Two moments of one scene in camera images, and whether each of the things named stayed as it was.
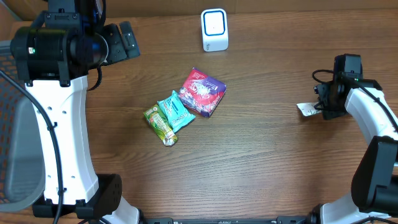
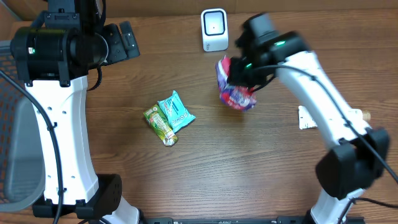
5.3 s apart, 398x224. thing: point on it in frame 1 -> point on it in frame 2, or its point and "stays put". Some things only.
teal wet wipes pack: x=177 y=114 stays put
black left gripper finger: x=132 y=46 stays put
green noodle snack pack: x=156 y=119 stays put
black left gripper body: x=125 y=42 stays put
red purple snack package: x=201 y=93 -> x=236 y=97
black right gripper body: x=332 y=106 -> x=244 y=76
